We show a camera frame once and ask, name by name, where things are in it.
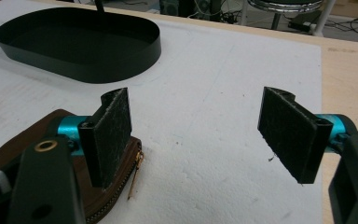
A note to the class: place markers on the white foam board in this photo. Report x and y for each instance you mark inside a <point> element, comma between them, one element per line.
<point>205,109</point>

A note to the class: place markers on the brown leather zip pouch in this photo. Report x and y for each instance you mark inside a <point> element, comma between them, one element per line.
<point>105,199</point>

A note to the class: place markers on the chrome round stool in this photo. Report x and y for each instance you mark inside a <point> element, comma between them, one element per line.
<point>284,6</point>

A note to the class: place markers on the white stand leg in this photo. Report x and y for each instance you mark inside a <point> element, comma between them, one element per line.
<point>323,15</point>

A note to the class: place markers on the black upright pole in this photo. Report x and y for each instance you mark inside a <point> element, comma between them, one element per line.
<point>99,5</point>

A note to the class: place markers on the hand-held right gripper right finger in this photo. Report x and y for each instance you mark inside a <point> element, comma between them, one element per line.
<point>289,133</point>

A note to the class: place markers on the black power adapter box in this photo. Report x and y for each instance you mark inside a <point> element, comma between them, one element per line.
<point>303,20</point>

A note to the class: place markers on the black oval tray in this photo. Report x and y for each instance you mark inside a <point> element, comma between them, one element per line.
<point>74,46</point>

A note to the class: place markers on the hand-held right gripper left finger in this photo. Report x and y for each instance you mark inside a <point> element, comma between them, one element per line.
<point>108,133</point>

